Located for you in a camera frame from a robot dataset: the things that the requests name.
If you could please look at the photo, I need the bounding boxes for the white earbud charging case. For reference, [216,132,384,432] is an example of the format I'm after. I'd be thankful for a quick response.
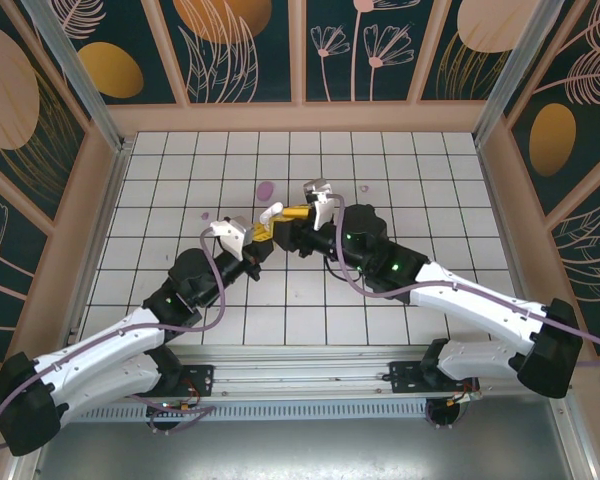
[258,200,286,227]

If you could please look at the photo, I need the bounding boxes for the grey metal sheet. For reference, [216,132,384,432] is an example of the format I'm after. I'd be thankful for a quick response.
[9,419,596,480]

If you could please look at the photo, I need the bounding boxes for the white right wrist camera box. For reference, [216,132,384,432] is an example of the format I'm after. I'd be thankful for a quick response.
[301,177,350,232]

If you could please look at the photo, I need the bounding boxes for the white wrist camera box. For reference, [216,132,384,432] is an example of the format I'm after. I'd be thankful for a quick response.
[208,214,255,262]
[301,177,350,232]

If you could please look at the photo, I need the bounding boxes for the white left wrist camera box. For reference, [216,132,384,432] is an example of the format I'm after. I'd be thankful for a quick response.
[208,214,255,262]

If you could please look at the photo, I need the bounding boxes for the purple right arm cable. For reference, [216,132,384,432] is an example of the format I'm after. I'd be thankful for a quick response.
[327,193,600,374]

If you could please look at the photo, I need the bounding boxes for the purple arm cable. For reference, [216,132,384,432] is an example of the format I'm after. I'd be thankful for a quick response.
[327,193,600,374]
[0,229,227,449]

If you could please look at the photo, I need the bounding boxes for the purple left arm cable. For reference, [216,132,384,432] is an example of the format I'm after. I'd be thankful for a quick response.
[0,229,227,449]

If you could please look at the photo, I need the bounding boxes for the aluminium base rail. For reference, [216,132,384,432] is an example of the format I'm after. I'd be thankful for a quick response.
[27,344,574,401]

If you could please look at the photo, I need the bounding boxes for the small circuit board with wires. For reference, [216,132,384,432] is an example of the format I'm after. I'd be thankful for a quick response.
[447,388,482,406]
[147,398,194,417]

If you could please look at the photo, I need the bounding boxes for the grey slotted cable duct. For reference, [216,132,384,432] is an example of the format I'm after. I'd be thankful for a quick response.
[47,397,431,422]

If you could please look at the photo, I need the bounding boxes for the aluminium corner post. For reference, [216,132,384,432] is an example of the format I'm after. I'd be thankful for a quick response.
[472,0,576,149]
[22,0,131,154]

